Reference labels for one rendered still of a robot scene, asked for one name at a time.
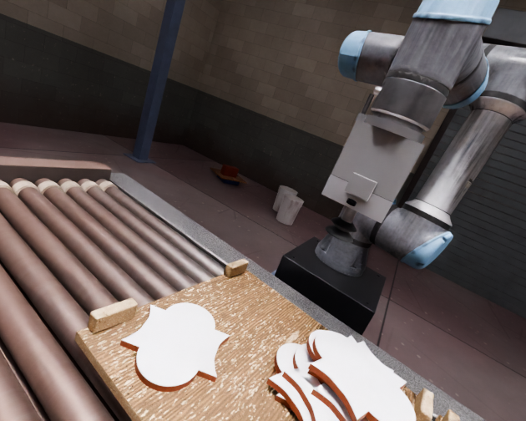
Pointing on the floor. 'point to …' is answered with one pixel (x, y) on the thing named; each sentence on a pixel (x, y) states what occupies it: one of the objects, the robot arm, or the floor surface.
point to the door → (521, 35)
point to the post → (158, 80)
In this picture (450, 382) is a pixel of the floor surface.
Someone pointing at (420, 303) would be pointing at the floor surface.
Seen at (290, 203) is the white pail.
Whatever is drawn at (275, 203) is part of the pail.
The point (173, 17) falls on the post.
